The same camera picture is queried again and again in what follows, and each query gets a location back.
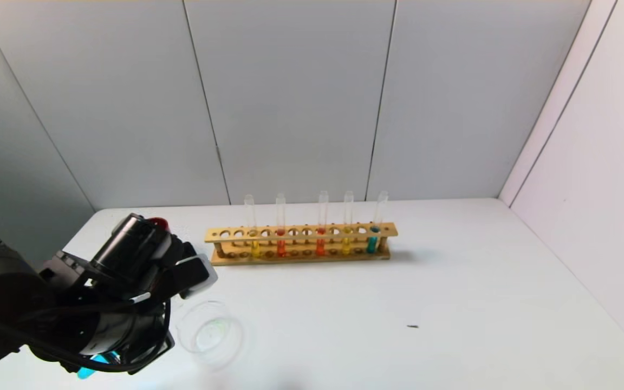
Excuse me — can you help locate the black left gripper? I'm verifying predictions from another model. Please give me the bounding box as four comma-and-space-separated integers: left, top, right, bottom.
80, 303, 176, 375

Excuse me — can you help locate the blue pigment glass test tube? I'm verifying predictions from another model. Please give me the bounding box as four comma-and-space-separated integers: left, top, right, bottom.
77, 351, 121, 379
366, 190, 389, 255

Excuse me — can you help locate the yellow pigment glass test tube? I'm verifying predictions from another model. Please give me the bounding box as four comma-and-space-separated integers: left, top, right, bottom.
341, 190, 354, 256
244, 194, 261, 258

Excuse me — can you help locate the clear glass beaker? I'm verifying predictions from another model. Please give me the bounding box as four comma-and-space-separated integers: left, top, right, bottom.
174, 300, 245, 369

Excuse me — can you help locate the orange pigment glass test tube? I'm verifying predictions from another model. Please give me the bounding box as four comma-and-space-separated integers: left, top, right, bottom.
315, 190, 329, 257
275, 193, 287, 258

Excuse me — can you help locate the wooden test tube rack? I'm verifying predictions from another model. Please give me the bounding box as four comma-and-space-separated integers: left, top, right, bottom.
204, 222, 399, 267

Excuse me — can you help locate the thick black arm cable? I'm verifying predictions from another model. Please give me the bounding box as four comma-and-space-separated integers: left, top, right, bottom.
0, 300, 173, 375

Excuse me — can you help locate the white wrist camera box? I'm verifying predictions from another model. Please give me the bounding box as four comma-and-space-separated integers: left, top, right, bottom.
174, 253, 219, 300

